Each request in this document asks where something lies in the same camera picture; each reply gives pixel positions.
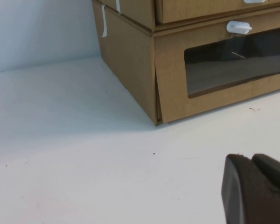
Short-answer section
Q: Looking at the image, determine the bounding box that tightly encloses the brown windowed cardboard shoe box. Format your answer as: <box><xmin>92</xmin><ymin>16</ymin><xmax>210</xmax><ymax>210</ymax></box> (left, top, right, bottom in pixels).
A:
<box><xmin>92</xmin><ymin>0</ymin><xmax>280</xmax><ymax>127</ymax></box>

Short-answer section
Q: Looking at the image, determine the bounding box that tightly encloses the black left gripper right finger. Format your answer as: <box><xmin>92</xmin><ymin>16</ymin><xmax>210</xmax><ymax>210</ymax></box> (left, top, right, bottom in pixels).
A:
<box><xmin>251</xmin><ymin>153</ymin><xmax>280</xmax><ymax>194</ymax></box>

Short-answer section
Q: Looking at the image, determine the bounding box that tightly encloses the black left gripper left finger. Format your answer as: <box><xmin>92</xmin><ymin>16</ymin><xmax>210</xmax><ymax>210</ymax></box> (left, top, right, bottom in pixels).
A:
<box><xmin>221</xmin><ymin>153</ymin><xmax>280</xmax><ymax>224</ymax></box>

